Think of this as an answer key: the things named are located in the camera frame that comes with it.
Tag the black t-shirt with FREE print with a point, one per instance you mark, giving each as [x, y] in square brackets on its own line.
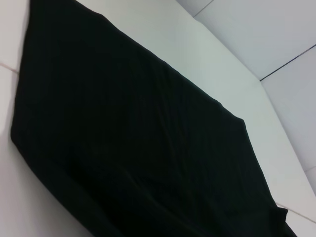
[123, 123]

